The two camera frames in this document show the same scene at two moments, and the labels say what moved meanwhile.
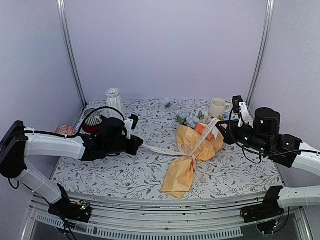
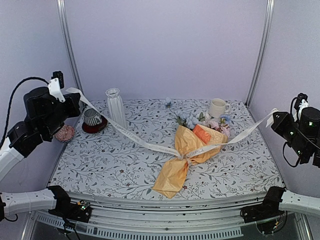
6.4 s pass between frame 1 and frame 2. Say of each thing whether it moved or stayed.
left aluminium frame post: stayed
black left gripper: moved
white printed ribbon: moved
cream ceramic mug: stayed
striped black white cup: stayed
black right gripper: moved
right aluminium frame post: stayed
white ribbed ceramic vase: stayed
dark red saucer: stayed
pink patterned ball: stayed
